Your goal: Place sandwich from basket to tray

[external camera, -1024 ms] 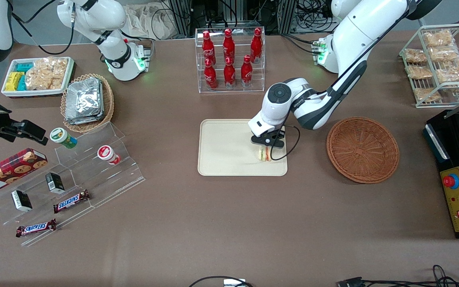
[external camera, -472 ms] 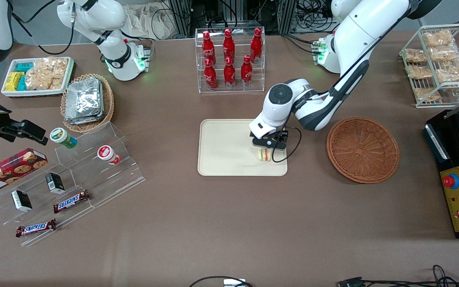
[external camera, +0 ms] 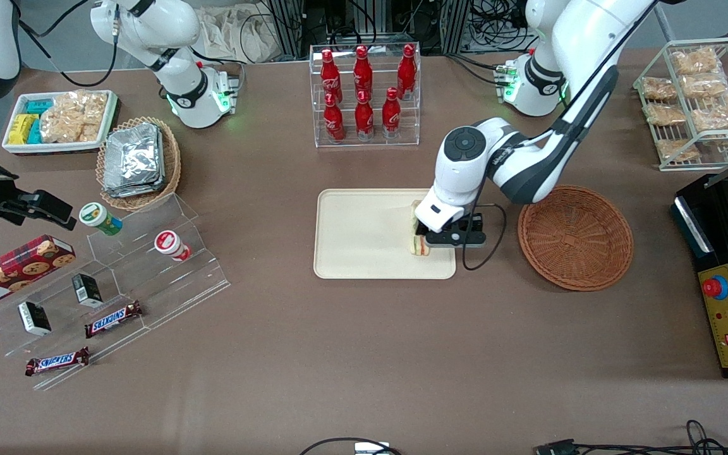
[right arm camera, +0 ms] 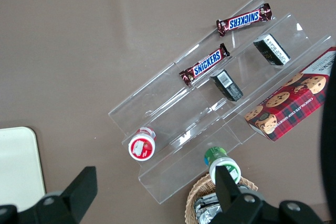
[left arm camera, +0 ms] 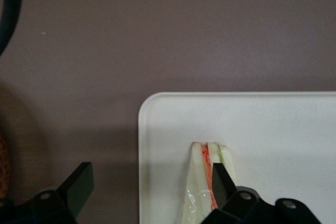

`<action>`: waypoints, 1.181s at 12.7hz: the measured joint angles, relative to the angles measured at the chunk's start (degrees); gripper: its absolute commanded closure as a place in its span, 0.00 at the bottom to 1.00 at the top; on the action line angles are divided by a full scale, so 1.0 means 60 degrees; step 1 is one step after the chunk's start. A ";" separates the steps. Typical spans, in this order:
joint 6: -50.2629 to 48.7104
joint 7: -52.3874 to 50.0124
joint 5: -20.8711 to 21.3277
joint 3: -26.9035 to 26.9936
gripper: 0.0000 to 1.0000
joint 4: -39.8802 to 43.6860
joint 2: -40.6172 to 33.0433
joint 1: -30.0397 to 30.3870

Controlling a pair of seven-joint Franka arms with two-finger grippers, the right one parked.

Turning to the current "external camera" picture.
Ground red tartan cookie box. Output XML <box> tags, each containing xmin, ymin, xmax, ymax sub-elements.
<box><xmin>0</xmin><ymin>234</ymin><xmax>76</xmax><ymax>312</ymax></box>

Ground oval light wicker basket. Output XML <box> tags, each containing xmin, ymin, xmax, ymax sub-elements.
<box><xmin>95</xmin><ymin>116</ymin><xmax>182</xmax><ymax>212</ymax></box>

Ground green yoghurt cup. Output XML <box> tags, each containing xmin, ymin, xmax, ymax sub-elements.
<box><xmin>79</xmin><ymin>202</ymin><xmax>123</xmax><ymax>237</ymax></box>

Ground red cola bottle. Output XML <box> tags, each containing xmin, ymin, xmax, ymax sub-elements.
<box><xmin>353</xmin><ymin>45</ymin><xmax>373</xmax><ymax>99</ymax></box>
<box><xmin>323</xmin><ymin>94</ymin><xmax>346</xmax><ymax>143</ymax></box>
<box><xmin>382</xmin><ymin>87</ymin><xmax>402</xmax><ymax>138</ymax></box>
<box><xmin>355</xmin><ymin>90</ymin><xmax>375</xmax><ymax>141</ymax></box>
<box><xmin>397</xmin><ymin>44</ymin><xmax>417</xmax><ymax>100</ymax></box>
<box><xmin>320</xmin><ymin>49</ymin><xmax>343</xmax><ymax>102</ymax></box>

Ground tangled black background cables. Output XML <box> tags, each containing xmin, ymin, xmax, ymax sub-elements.
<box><xmin>469</xmin><ymin>0</ymin><xmax>537</xmax><ymax>52</ymax></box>

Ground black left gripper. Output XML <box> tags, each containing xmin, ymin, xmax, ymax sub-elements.
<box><xmin>413</xmin><ymin>213</ymin><xmax>487</xmax><ymax>249</ymax></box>

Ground round brown wicker basket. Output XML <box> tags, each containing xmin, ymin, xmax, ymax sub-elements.
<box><xmin>518</xmin><ymin>185</ymin><xmax>634</xmax><ymax>292</ymax></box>

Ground brown snickers bar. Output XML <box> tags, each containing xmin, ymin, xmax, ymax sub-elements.
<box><xmin>25</xmin><ymin>346</ymin><xmax>90</xmax><ymax>377</ymax></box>
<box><xmin>84</xmin><ymin>301</ymin><xmax>144</xmax><ymax>339</ymax></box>

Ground clear acrylic stepped display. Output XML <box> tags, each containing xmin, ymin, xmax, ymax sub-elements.
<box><xmin>0</xmin><ymin>193</ymin><xmax>232</xmax><ymax>392</ymax></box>

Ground beige crumpled cloth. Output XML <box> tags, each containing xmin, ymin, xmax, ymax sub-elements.
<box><xmin>197</xmin><ymin>5</ymin><xmax>277</xmax><ymax>64</ymax></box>

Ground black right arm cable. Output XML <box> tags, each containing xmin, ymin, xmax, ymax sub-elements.
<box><xmin>18</xmin><ymin>0</ymin><xmax>119</xmax><ymax>88</ymax></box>

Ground red yoghurt cup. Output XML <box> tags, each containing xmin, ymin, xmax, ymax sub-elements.
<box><xmin>154</xmin><ymin>230</ymin><xmax>191</xmax><ymax>262</ymax></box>

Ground white wire rack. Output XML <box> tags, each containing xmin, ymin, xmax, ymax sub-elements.
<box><xmin>633</xmin><ymin>38</ymin><xmax>728</xmax><ymax>173</ymax></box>

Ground black plug with cable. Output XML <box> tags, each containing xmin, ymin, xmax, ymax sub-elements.
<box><xmin>535</xmin><ymin>420</ymin><xmax>728</xmax><ymax>455</ymax></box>

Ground small black box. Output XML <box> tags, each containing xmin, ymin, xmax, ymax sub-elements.
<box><xmin>18</xmin><ymin>301</ymin><xmax>52</xmax><ymax>336</ymax></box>
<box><xmin>72</xmin><ymin>273</ymin><xmax>104</xmax><ymax>308</ymax></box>

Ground silver foil pack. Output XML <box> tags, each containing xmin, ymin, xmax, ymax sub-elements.
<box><xmin>105</xmin><ymin>123</ymin><xmax>164</xmax><ymax>189</ymax></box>
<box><xmin>102</xmin><ymin>171</ymin><xmax>167</xmax><ymax>199</ymax></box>

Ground yellow snack packet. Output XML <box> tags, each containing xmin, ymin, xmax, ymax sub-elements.
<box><xmin>8</xmin><ymin>114</ymin><xmax>39</xmax><ymax>146</ymax></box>

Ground clear bag of crackers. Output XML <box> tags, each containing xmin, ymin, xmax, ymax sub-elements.
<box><xmin>40</xmin><ymin>90</ymin><xmax>109</xmax><ymax>144</ymax></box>

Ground white rectangular snack tray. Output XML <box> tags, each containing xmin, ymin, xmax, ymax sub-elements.
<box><xmin>2</xmin><ymin>90</ymin><xmax>119</xmax><ymax>156</ymax></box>

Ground beige plastic tray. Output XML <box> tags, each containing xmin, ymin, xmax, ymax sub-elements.
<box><xmin>313</xmin><ymin>188</ymin><xmax>457</xmax><ymax>280</ymax></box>

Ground triangle sandwich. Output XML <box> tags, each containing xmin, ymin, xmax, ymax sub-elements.
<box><xmin>409</xmin><ymin>200</ymin><xmax>434</xmax><ymax>257</ymax></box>

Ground black looped table cable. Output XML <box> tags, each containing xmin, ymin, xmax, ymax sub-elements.
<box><xmin>300</xmin><ymin>437</ymin><xmax>403</xmax><ymax>455</ymax></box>

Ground clear bag of fried snack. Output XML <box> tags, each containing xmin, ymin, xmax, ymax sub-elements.
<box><xmin>691</xmin><ymin>95</ymin><xmax>728</xmax><ymax>137</ymax></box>
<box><xmin>656</xmin><ymin>139</ymin><xmax>700</xmax><ymax>162</ymax></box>
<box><xmin>645</xmin><ymin>102</ymin><xmax>687</xmax><ymax>126</ymax></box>
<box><xmin>680</xmin><ymin>73</ymin><xmax>728</xmax><ymax>100</ymax></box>
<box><xmin>671</xmin><ymin>47</ymin><xmax>722</xmax><ymax>76</ymax></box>
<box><xmin>641</xmin><ymin>77</ymin><xmax>678</xmax><ymax>102</ymax></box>

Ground aluminium frame post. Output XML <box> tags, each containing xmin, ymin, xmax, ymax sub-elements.
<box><xmin>440</xmin><ymin>0</ymin><xmax>470</xmax><ymax>55</ymax></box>
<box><xmin>268</xmin><ymin>0</ymin><xmax>305</xmax><ymax>61</ymax></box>

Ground clear acrylic bottle rack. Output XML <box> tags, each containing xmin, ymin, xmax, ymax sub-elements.
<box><xmin>309</xmin><ymin>43</ymin><xmax>422</xmax><ymax>149</ymax></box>

